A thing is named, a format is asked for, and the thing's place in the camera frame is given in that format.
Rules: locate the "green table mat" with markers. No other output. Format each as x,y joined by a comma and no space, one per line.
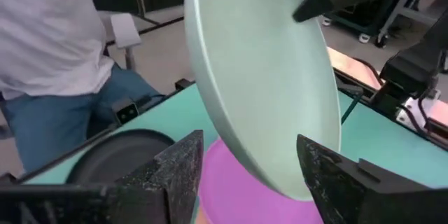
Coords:
378,140

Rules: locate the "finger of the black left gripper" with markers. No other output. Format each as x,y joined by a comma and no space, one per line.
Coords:
316,5

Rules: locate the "large purple plate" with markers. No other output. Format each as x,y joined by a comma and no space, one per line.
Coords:
238,196

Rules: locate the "grey metal stand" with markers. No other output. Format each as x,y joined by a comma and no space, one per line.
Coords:
402,10

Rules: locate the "white stool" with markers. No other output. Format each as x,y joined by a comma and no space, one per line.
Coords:
124,31

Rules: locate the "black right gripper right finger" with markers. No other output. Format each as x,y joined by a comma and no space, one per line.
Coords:
367,199

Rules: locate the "person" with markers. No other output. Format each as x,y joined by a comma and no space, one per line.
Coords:
45,42

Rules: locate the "dark green wheeled cart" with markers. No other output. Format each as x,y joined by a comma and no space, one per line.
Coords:
353,21

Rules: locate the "black plate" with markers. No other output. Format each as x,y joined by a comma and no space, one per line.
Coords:
115,157

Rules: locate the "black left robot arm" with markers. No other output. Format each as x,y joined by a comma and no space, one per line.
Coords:
409,63

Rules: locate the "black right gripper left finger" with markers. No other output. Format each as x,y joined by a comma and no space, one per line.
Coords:
157,196

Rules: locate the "mint green plate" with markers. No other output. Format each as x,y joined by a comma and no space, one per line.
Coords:
262,77

